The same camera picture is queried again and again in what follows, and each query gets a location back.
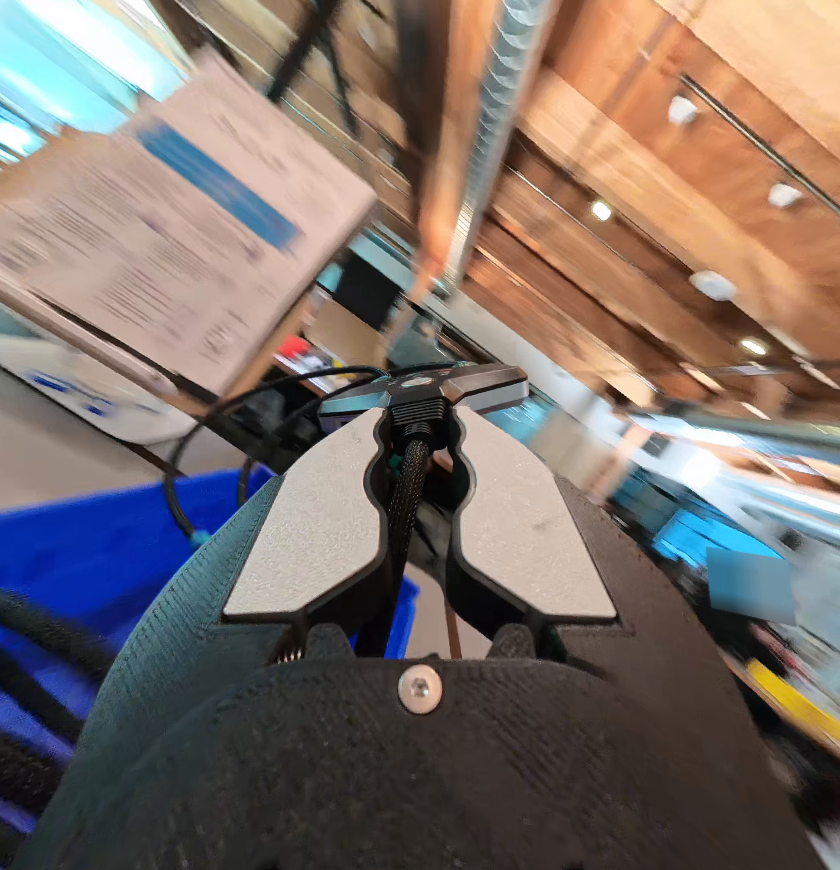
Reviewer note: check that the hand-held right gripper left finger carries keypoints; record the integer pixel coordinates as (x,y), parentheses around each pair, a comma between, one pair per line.
(311,530)

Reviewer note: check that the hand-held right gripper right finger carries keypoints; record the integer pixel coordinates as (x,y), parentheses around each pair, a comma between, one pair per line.
(522,537)

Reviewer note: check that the black usb hub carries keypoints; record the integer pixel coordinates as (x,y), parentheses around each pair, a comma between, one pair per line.
(488,387)

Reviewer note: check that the blue plastic bin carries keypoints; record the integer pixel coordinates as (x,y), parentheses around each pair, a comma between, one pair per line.
(73,550)

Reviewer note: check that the round ceiling light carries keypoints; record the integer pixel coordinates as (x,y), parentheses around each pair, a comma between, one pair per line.
(754,346)
(600,210)

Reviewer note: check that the blue banner instruction sheet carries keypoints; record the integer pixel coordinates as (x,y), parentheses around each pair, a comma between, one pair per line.
(141,251)

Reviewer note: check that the white printed instruction sheet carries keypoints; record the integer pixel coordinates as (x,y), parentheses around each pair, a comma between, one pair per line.
(284,156)

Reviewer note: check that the ribbed metal duct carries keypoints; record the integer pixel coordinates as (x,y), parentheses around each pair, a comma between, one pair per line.
(508,88)

